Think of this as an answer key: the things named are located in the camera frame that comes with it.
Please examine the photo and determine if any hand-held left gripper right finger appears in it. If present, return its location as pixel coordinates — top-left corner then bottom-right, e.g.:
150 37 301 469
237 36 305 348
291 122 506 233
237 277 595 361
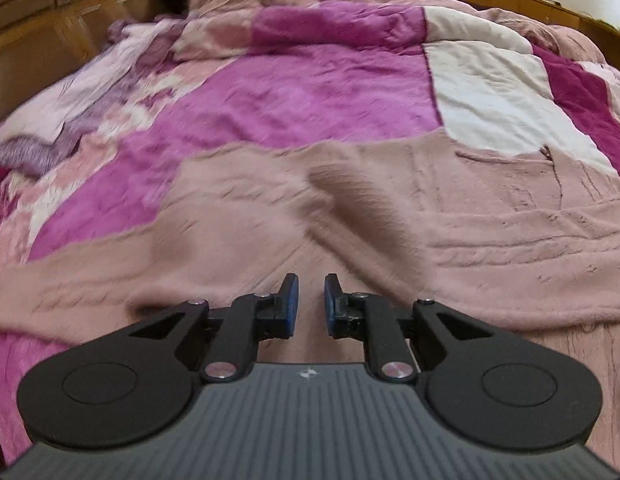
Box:
324 273 497 384

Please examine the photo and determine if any wooden bed frame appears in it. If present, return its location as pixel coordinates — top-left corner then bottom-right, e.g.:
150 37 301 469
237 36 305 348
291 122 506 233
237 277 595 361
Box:
405 0 620 43

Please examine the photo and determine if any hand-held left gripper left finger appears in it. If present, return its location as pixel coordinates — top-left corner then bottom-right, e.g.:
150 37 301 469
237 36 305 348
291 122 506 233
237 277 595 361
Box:
128 273 301 384

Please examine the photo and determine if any pink magenta patchwork quilt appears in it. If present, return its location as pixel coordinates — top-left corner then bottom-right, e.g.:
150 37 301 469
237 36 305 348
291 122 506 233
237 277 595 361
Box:
0 0 620 461

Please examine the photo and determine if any dusty pink knit sweater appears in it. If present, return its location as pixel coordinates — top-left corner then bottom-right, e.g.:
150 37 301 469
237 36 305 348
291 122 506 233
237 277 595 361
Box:
0 137 620 461

